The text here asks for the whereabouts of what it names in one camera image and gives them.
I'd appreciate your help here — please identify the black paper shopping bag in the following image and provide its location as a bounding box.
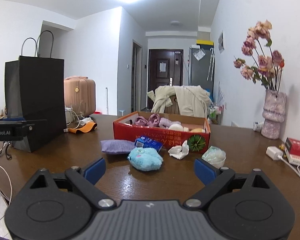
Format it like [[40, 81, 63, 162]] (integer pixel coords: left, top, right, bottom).
[[4, 55, 66, 152]]

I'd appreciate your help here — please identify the white flat box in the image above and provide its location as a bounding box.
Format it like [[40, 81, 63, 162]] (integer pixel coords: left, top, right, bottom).
[[286, 153, 300, 166]]

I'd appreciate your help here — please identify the red cardboard box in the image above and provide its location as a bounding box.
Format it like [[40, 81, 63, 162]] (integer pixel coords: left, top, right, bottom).
[[113, 111, 211, 153]]

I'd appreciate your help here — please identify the iridescent plastic bag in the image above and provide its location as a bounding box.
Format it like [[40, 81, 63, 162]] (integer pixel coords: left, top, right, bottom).
[[202, 146, 226, 168]]

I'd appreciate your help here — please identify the yellow box on refrigerator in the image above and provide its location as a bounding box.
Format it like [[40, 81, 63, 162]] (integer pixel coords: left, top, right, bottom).
[[196, 40, 214, 46]]

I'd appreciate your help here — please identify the dark brown entrance door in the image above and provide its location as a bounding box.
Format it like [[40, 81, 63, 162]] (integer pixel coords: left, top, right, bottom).
[[147, 49, 184, 110]]

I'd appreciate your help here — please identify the pink hard-shell suitcase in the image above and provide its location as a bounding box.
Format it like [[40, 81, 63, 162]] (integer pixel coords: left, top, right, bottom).
[[64, 76, 96, 117]]

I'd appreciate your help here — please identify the brown wooden chair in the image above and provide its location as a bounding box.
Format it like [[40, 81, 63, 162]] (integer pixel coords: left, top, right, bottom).
[[164, 95, 180, 115]]

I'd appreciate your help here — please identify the pink satin scrunchie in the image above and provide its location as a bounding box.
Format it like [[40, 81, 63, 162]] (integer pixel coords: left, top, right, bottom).
[[134, 113, 160, 127]]

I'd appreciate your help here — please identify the grey refrigerator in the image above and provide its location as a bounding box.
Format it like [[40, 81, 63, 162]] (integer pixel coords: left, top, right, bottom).
[[188, 44, 214, 92]]

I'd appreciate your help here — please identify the white plush toy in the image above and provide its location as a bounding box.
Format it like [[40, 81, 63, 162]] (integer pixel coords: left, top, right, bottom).
[[168, 124, 184, 132]]

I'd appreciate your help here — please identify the beige jacket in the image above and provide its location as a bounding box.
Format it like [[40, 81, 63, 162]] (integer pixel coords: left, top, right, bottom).
[[147, 86, 212, 118]]

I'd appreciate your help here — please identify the yellow knitted plush toy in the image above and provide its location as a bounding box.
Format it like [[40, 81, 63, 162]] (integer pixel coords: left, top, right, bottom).
[[190, 128, 206, 133]]

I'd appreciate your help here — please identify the purple fabric sachet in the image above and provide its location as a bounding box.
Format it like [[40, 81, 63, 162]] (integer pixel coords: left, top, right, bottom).
[[101, 139, 135, 155]]

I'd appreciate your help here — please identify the light blue plush toy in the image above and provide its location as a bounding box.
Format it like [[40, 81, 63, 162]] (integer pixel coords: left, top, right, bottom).
[[127, 147, 164, 172]]

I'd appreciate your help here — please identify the lilac knitted sock roll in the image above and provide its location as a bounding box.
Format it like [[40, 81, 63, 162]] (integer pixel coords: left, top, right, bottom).
[[159, 118, 181, 129]]

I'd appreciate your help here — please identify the dried pink flower bouquet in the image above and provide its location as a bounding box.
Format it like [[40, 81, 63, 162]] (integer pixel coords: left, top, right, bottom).
[[233, 20, 285, 92]]

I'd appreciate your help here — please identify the white charger cable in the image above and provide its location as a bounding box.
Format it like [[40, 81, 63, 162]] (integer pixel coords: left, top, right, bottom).
[[277, 155, 300, 188]]

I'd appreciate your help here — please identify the orange cloth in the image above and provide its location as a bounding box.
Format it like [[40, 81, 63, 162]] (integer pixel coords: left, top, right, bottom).
[[68, 121, 97, 134]]

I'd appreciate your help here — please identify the pink textured vase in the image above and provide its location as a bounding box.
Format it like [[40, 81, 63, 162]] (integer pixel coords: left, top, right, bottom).
[[261, 89, 287, 140]]

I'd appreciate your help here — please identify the white charger bundle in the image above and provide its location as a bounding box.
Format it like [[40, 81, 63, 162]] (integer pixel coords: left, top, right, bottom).
[[65, 107, 94, 128]]

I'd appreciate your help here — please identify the white power adapter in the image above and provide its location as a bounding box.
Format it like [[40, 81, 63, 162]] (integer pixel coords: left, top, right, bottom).
[[266, 146, 283, 160]]

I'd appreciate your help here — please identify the red cigarette box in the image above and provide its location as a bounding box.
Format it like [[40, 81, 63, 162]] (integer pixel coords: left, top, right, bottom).
[[285, 138, 300, 156]]

